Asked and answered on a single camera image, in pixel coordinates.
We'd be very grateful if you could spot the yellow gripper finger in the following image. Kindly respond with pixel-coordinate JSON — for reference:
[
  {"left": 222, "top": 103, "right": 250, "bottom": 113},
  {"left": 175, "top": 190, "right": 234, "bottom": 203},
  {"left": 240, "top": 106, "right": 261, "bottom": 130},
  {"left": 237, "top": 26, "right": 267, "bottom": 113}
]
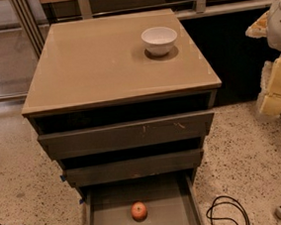
[
  {"left": 257, "top": 55, "right": 281, "bottom": 117},
  {"left": 245, "top": 12, "right": 268, "bottom": 39}
]

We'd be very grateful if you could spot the red apple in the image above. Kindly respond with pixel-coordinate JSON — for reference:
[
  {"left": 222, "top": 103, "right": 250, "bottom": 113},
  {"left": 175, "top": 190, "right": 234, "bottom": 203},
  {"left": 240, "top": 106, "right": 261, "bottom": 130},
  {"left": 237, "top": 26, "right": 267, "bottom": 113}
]
[{"left": 130, "top": 201, "right": 147, "bottom": 221}]

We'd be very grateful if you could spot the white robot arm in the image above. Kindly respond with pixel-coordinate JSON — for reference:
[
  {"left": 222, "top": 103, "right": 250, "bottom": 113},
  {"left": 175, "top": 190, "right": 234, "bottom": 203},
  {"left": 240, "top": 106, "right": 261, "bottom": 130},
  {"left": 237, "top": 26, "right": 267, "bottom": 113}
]
[{"left": 245, "top": 0, "right": 281, "bottom": 118}]

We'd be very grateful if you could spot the grey top drawer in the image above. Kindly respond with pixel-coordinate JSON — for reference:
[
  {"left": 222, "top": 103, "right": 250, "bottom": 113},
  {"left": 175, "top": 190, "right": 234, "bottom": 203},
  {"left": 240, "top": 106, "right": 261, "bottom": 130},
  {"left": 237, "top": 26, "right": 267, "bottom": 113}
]
[{"left": 38, "top": 111, "right": 214, "bottom": 160}]

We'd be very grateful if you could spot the grey drawer cabinet beige top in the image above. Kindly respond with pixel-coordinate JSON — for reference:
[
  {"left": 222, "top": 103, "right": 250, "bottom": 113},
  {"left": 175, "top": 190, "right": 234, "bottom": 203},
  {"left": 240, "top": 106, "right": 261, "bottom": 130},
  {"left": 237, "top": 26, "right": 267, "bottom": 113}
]
[{"left": 13, "top": 4, "right": 236, "bottom": 225}]

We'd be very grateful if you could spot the grey open bottom drawer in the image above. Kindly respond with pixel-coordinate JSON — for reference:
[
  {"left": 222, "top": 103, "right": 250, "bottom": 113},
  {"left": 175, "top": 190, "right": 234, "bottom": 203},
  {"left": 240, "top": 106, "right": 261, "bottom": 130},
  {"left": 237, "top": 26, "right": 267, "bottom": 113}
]
[{"left": 86, "top": 172, "right": 204, "bottom": 225}]

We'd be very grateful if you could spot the grey middle drawer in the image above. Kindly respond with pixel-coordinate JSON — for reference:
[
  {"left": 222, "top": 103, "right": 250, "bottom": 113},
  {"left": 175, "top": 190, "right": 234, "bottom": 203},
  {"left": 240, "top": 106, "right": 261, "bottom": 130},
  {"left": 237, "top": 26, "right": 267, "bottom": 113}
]
[{"left": 64, "top": 149, "right": 203, "bottom": 187}]

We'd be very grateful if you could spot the white ceramic bowl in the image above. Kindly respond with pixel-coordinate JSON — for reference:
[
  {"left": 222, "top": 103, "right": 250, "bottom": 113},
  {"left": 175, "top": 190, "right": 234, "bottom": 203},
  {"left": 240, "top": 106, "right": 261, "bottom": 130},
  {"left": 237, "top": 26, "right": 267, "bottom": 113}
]
[{"left": 141, "top": 27, "right": 177, "bottom": 56}]

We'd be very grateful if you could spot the blue tape piece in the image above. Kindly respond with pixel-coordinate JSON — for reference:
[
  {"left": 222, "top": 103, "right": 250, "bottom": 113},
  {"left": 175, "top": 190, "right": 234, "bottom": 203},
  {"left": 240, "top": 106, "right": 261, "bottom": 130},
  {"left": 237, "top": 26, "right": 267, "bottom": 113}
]
[{"left": 60, "top": 174, "right": 66, "bottom": 181}]

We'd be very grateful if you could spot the black coiled cable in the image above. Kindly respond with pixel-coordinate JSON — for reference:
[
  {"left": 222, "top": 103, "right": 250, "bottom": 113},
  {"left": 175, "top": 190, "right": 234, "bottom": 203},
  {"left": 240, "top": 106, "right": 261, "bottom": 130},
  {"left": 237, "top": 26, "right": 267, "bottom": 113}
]
[{"left": 204, "top": 193, "right": 250, "bottom": 225}]

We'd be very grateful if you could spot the metal railing frame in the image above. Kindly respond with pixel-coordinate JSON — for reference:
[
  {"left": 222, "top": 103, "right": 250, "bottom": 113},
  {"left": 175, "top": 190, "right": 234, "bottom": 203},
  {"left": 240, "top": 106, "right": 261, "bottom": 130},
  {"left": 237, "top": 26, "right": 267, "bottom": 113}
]
[{"left": 9, "top": 0, "right": 281, "bottom": 60}]

